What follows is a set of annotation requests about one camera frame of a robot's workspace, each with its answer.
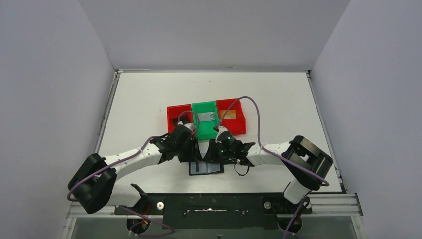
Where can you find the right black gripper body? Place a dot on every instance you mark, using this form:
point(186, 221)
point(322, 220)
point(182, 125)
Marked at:
point(219, 153)

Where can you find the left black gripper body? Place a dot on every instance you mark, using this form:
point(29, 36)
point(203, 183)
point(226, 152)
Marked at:
point(192, 153)

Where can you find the white card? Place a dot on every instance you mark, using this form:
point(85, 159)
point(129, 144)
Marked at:
point(206, 168)

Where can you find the black leather card holder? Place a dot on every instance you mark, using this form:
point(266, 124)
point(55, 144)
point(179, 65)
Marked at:
point(206, 169)

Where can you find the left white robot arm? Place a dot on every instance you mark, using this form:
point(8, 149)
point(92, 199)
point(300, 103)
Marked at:
point(94, 184)

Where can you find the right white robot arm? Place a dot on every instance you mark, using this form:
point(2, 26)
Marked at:
point(308, 164)

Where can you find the gold credit card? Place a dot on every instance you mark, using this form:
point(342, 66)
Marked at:
point(230, 114)

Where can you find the silver card with magnetic stripe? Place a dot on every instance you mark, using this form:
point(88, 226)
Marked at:
point(206, 116)

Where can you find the right red plastic bin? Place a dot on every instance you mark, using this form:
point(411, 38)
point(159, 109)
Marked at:
point(235, 126)

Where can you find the red plastic bin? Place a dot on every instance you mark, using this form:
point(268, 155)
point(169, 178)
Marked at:
point(235, 126)
point(173, 113)

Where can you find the green plastic bin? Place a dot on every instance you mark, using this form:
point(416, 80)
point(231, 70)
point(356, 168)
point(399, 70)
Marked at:
point(205, 130)

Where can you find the left red plastic bin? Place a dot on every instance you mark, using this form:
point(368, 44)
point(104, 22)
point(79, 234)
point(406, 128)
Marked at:
point(173, 113)

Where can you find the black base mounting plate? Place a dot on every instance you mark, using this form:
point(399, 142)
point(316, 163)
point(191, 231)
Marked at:
point(182, 211)

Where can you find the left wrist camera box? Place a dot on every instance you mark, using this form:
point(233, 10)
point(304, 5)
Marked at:
point(190, 126)

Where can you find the aluminium table edge rail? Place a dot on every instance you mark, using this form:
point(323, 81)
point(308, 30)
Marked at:
point(108, 106)

